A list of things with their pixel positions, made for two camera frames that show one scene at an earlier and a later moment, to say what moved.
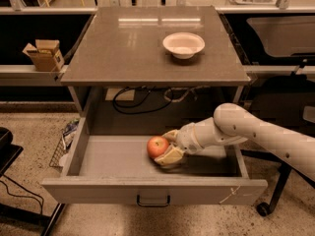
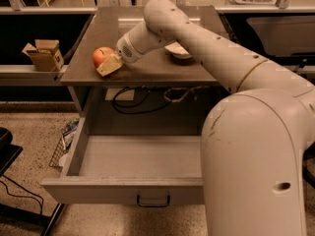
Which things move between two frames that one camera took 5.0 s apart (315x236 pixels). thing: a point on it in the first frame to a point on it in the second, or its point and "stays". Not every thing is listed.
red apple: x=157 y=146 to x=100 y=54
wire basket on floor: x=68 y=132 stays
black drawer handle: x=153 y=205 stays
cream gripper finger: x=172 y=155 to x=111 y=64
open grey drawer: x=120 y=170 stays
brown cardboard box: x=45 y=55 stays
